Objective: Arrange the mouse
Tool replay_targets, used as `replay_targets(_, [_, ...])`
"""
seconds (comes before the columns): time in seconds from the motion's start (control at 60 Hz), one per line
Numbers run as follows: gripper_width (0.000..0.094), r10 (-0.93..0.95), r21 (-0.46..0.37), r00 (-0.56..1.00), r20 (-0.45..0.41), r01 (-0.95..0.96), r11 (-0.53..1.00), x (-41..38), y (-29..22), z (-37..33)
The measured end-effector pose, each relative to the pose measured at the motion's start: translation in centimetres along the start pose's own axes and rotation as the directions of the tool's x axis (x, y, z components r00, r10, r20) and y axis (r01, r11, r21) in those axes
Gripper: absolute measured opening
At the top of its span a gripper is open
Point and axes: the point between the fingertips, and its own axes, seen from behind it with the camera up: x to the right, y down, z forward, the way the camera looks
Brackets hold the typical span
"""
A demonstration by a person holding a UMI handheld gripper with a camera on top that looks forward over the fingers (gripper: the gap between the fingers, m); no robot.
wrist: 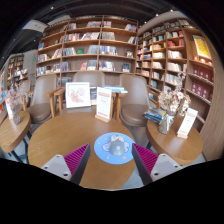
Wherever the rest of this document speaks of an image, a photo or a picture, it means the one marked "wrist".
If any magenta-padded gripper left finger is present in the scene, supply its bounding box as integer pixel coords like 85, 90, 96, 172
41, 143, 92, 186

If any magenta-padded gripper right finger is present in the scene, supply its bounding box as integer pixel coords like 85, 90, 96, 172
131, 143, 184, 186

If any grey computer mouse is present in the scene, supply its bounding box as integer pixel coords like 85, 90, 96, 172
108, 134, 127, 157

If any round blue mouse pad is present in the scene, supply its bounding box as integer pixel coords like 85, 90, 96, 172
93, 132, 136, 166

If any round wooden side table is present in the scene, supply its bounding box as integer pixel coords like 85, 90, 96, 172
145, 114, 204, 166
0, 110, 32, 163

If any glass vase with dried flowers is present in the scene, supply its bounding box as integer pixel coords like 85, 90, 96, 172
157, 71, 192, 135

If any white sign card, wooden base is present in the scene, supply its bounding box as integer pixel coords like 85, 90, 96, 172
4, 99, 14, 120
176, 107, 199, 140
94, 86, 113, 124

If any white framed floral picture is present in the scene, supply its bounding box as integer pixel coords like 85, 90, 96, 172
65, 81, 92, 109

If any dark book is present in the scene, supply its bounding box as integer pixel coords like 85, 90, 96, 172
89, 86, 98, 106

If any stack of blue books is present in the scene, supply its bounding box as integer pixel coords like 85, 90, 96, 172
102, 85, 129, 95

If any tall wooden bookshelf with books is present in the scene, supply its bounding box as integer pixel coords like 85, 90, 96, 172
136, 18, 224, 134

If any small distant wooden bookshelf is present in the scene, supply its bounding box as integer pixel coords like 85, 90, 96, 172
6, 53, 29, 89

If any white ceiling panel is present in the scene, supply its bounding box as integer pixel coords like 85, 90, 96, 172
21, 19, 49, 33

